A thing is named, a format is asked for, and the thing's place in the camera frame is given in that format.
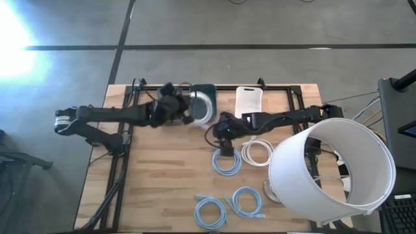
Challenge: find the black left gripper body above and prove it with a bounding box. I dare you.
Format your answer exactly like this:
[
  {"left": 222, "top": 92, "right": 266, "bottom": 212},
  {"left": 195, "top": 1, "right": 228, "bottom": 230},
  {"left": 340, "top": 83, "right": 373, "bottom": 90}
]
[{"left": 151, "top": 83, "right": 192, "bottom": 127}]

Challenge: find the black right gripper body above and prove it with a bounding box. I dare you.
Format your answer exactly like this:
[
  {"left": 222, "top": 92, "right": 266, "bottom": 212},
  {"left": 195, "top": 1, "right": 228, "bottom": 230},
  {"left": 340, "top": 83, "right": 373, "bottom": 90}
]
[{"left": 213, "top": 111, "right": 252, "bottom": 142}]

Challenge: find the light blue cable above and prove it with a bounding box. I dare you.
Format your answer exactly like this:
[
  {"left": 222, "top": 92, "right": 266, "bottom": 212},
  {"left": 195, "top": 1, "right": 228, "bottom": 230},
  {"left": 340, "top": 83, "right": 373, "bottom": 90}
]
[
  {"left": 193, "top": 194, "right": 228, "bottom": 231},
  {"left": 224, "top": 185, "right": 267, "bottom": 219},
  {"left": 211, "top": 146, "right": 243, "bottom": 177}
]

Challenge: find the white cable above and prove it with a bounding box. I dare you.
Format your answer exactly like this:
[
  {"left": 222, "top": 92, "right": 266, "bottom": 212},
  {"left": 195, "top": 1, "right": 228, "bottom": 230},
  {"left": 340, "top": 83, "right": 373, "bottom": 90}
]
[
  {"left": 188, "top": 91, "right": 215, "bottom": 127},
  {"left": 240, "top": 135, "right": 275, "bottom": 168}
]

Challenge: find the teal plastic bin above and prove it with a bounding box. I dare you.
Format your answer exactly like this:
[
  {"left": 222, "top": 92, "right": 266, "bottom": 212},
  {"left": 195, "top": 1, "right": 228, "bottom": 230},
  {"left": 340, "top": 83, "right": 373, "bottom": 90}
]
[{"left": 189, "top": 83, "right": 218, "bottom": 122}]

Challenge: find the white plastic bin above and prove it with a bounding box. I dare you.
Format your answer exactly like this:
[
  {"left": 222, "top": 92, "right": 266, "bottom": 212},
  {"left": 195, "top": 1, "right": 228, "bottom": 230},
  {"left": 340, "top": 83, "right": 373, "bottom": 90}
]
[{"left": 234, "top": 85, "right": 264, "bottom": 120}]

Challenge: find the round lamp base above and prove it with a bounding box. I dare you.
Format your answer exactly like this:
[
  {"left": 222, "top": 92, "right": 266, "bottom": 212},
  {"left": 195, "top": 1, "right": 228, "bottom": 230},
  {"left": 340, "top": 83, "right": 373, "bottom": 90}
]
[{"left": 263, "top": 176, "right": 284, "bottom": 205}]

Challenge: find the white lamp shade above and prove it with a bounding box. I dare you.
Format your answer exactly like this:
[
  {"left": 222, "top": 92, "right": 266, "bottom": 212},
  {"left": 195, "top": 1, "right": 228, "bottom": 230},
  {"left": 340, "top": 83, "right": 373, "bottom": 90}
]
[{"left": 267, "top": 117, "right": 397, "bottom": 226}]

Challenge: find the grey desk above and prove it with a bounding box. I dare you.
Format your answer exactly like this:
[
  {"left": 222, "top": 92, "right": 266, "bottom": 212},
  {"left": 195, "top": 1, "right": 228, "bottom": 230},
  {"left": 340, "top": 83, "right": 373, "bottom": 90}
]
[{"left": 377, "top": 77, "right": 416, "bottom": 170}]

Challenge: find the black stand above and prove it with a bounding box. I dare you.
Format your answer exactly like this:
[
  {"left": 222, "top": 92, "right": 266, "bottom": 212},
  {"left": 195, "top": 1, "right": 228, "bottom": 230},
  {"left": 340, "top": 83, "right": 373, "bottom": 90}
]
[{"left": 0, "top": 129, "right": 53, "bottom": 234}]

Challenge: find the black keyboard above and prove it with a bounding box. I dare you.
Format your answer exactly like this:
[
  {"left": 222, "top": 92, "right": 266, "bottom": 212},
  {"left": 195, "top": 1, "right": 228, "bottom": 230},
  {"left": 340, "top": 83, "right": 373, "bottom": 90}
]
[{"left": 379, "top": 194, "right": 416, "bottom": 234}]

